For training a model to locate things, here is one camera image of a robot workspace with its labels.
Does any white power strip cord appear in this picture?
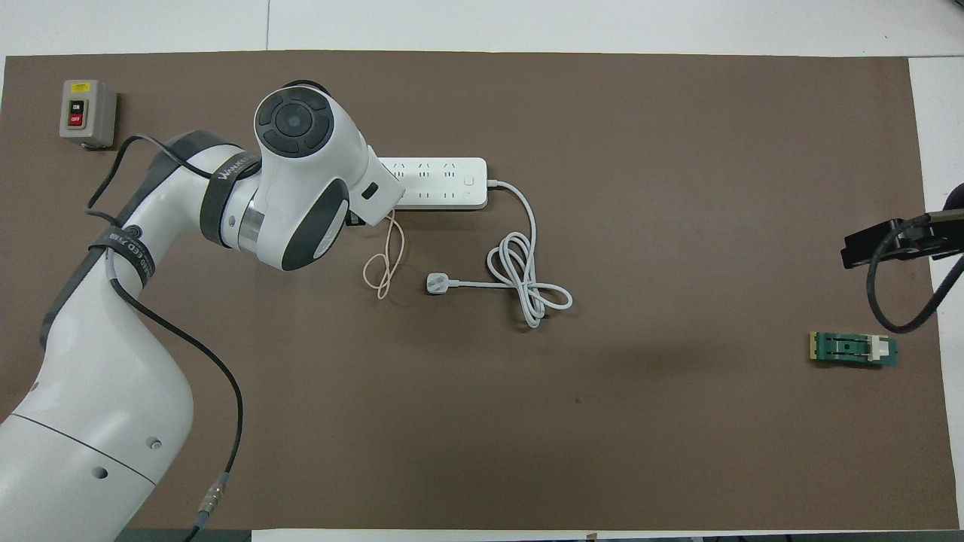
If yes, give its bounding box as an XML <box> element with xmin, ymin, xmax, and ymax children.
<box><xmin>486</xmin><ymin>179</ymin><xmax>573</xmax><ymax>329</ymax></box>

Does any white power strip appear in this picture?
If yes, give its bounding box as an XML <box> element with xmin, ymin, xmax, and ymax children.
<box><xmin>377</xmin><ymin>157</ymin><xmax>489</xmax><ymax>210</ymax></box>

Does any brown table mat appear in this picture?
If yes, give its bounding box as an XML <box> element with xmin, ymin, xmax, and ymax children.
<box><xmin>0</xmin><ymin>50</ymin><xmax>951</xmax><ymax>531</ymax></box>

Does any pink charging cable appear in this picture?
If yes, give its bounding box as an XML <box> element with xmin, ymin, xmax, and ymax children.
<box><xmin>363</xmin><ymin>209</ymin><xmax>406</xmax><ymax>300</ymax></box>

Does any green knife switch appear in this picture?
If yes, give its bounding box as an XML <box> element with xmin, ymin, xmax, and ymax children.
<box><xmin>810</xmin><ymin>331</ymin><xmax>898</xmax><ymax>370</ymax></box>

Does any grey on-off switch box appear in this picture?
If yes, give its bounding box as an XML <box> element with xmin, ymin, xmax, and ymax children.
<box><xmin>59</xmin><ymin>79</ymin><xmax>119</xmax><ymax>150</ymax></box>

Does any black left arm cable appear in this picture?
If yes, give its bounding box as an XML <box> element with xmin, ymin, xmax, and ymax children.
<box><xmin>85</xmin><ymin>134</ymin><xmax>246</xmax><ymax>542</ymax></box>

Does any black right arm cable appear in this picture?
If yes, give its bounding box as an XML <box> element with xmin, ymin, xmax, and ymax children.
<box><xmin>866</xmin><ymin>213</ymin><xmax>964</xmax><ymax>336</ymax></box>

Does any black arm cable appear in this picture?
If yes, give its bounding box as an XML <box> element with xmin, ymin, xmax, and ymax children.
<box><xmin>85</xmin><ymin>134</ymin><xmax>246</xmax><ymax>542</ymax></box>
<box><xmin>866</xmin><ymin>213</ymin><xmax>964</xmax><ymax>336</ymax></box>

